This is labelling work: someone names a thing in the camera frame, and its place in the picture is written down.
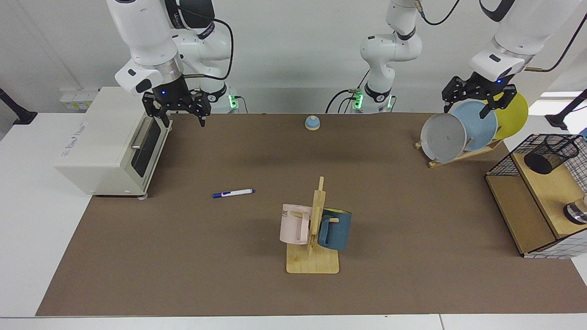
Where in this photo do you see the light blue plate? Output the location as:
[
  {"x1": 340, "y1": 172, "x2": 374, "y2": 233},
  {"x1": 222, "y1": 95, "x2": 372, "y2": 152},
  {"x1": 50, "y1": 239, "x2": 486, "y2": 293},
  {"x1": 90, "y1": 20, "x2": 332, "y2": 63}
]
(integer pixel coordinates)
[{"x1": 451, "y1": 100, "x2": 499, "y2": 152}]

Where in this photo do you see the brown table cloth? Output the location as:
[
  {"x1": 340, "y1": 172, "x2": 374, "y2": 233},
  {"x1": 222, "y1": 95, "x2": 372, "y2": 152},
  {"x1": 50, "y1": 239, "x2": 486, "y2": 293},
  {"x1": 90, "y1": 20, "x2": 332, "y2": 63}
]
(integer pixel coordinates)
[{"x1": 36, "y1": 113, "x2": 587, "y2": 317}]

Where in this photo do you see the dark blue mug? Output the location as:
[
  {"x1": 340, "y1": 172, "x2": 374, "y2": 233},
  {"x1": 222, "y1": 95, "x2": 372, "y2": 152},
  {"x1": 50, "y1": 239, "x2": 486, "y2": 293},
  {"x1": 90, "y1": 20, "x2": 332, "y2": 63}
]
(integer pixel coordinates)
[{"x1": 317, "y1": 208, "x2": 353, "y2": 251}]

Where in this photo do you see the black base cable bundle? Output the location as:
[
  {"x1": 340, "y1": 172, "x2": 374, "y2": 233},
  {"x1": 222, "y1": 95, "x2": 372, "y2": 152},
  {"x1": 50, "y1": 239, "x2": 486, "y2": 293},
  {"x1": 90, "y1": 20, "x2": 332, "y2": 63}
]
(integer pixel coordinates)
[{"x1": 325, "y1": 69, "x2": 371, "y2": 114}]

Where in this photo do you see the black mesh pen holder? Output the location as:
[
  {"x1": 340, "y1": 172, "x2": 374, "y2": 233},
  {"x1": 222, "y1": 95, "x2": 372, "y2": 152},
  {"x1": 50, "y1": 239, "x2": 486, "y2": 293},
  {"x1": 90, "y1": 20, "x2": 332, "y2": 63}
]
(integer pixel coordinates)
[{"x1": 524, "y1": 134, "x2": 581, "y2": 176}]

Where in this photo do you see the silver metal lid knob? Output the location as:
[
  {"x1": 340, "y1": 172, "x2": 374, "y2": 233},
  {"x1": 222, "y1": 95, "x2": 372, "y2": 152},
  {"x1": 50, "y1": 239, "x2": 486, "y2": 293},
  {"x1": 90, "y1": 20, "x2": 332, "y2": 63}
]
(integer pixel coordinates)
[{"x1": 563, "y1": 194, "x2": 587, "y2": 226}]

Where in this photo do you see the wooden plate rack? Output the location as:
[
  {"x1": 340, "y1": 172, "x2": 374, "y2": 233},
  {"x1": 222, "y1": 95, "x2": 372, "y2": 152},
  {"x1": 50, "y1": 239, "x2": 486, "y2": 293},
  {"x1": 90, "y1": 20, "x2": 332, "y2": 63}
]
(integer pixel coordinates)
[{"x1": 415, "y1": 138, "x2": 504, "y2": 169}]

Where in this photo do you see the yellow plate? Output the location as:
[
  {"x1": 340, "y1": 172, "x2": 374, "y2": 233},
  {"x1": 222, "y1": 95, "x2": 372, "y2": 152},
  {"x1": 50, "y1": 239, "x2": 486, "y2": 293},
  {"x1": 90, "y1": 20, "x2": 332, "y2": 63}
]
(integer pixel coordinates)
[{"x1": 482, "y1": 90, "x2": 529, "y2": 140}]

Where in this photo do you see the grey plate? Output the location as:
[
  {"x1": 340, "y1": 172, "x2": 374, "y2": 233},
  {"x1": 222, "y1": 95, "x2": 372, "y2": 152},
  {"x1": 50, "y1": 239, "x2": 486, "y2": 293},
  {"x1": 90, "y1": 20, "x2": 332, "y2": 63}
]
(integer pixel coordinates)
[{"x1": 420, "y1": 112, "x2": 468, "y2": 164}]

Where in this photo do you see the pink mug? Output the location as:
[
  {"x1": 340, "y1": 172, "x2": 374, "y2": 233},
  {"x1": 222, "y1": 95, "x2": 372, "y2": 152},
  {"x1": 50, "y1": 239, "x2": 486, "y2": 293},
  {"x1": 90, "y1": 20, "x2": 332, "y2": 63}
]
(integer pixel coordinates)
[{"x1": 279, "y1": 203, "x2": 314, "y2": 246}]

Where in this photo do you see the wire basket with wooden floor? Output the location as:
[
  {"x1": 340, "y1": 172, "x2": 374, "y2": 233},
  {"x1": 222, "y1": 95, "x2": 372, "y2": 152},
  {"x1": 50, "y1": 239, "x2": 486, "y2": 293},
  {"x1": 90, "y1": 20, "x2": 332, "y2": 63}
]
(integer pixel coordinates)
[{"x1": 485, "y1": 133, "x2": 587, "y2": 260}]

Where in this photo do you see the blue and white marker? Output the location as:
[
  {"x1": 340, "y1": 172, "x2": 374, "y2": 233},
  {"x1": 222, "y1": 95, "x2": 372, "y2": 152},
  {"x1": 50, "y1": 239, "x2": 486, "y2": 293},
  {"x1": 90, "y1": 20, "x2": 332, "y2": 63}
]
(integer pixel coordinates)
[{"x1": 212, "y1": 188, "x2": 255, "y2": 199}]

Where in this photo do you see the black clamp mount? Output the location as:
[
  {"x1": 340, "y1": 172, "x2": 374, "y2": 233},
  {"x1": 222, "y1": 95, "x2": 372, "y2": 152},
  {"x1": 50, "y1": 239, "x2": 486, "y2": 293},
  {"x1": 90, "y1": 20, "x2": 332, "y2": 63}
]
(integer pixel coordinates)
[
  {"x1": 0, "y1": 88, "x2": 39, "y2": 126},
  {"x1": 545, "y1": 88, "x2": 587, "y2": 131}
]

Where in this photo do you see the wooden cup stand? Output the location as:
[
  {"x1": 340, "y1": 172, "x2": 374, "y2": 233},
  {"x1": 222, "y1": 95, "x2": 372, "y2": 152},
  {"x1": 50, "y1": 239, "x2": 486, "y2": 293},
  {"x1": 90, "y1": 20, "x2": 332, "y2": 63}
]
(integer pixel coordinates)
[{"x1": 286, "y1": 176, "x2": 340, "y2": 275}]

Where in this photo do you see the pale toaster oven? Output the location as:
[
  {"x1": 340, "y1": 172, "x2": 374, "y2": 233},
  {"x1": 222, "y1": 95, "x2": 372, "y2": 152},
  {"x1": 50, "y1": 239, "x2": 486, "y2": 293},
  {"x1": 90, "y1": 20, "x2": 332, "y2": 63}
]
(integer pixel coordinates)
[{"x1": 54, "y1": 87, "x2": 174, "y2": 200}]

